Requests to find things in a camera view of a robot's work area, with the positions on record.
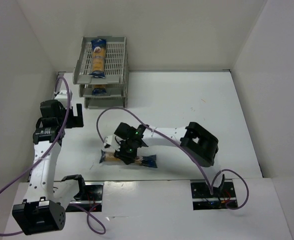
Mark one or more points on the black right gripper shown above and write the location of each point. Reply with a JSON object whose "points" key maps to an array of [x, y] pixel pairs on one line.
{"points": [[124, 155]]}

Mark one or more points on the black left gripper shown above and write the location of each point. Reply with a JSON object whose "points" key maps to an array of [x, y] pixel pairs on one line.
{"points": [[75, 121]]}

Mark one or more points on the spaghetti bag blue yellow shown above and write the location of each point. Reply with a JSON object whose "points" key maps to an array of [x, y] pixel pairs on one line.
{"points": [[108, 158], [98, 52], [99, 90]]}

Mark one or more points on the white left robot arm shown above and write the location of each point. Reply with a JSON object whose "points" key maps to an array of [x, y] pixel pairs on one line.
{"points": [[43, 208]]}

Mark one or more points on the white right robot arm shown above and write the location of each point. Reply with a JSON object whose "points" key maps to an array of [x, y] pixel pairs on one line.
{"points": [[194, 139]]}

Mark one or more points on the grey stacked tray shelf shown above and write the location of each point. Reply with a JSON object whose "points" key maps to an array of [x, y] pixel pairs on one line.
{"points": [[116, 74]]}

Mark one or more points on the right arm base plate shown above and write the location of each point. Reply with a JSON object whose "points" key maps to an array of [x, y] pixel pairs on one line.
{"points": [[202, 199]]}

